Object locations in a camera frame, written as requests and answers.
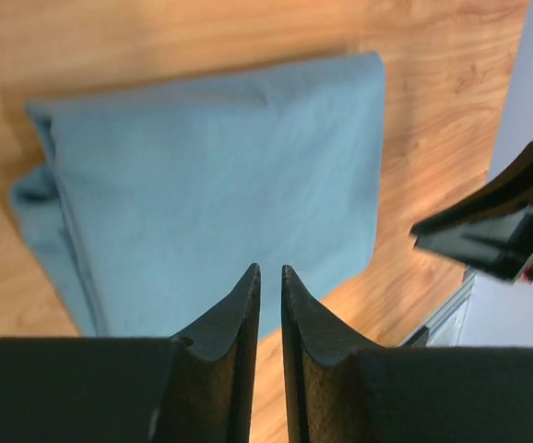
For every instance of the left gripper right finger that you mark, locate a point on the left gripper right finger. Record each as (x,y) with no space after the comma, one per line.
(342,387)

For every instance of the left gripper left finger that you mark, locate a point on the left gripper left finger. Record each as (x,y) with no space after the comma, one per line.
(195,386)

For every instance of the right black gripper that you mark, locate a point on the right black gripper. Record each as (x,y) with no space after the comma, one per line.
(491,230)

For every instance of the grey-blue t shirt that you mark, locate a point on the grey-blue t shirt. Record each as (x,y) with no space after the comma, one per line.
(152,202)

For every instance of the aluminium frame rail front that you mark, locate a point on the aluminium frame rail front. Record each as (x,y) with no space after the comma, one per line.
(443,327)

